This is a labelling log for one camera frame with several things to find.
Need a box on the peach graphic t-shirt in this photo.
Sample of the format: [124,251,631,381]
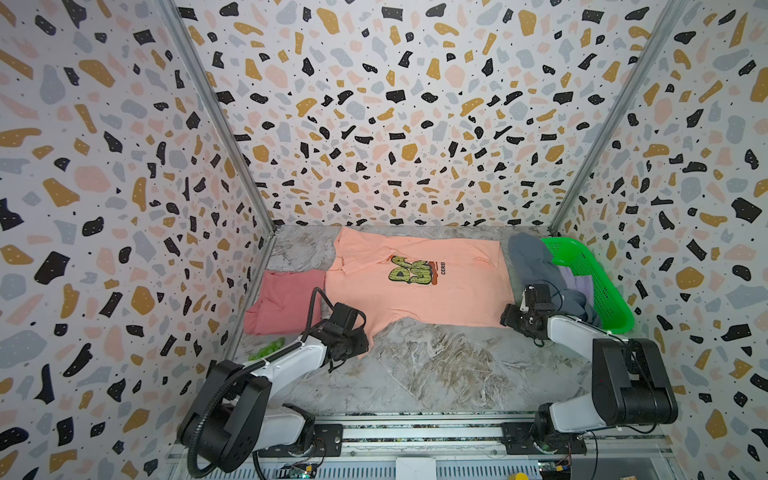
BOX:
[325,227,514,341]

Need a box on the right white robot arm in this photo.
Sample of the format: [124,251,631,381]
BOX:
[500,284,679,453]

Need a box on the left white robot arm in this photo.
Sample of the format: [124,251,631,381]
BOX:
[177,303,369,479]

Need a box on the grey t-shirt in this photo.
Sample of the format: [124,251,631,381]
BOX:
[508,233,602,327]

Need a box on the lavender t-shirt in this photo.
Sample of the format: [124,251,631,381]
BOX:
[558,266,594,304]

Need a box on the green plastic ball cluster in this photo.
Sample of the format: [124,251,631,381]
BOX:
[248,337,285,361]

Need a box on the folded maroon t-shirt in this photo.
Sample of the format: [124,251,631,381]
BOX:
[244,269,325,336]

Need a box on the green plastic laundry basket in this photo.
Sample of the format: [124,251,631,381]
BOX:
[542,237,635,334]

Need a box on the left green circuit board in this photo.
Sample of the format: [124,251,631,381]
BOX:
[276,463,317,480]

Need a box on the right circuit board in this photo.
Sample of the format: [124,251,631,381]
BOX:
[537,460,571,480]

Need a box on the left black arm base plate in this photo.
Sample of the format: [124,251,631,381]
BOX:
[258,423,344,460]

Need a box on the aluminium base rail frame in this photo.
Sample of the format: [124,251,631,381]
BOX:
[161,410,685,480]

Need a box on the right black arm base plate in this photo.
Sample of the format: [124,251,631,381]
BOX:
[501,421,587,455]

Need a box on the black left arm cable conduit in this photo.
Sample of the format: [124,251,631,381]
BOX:
[185,287,337,479]

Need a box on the left aluminium corner post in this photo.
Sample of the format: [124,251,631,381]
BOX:
[156,0,275,238]

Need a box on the aluminium corner post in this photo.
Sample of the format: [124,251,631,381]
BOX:
[547,0,685,236]
[156,0,275,238]

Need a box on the right aluminium corner post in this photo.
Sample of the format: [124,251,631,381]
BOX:
[547,0,685,236]

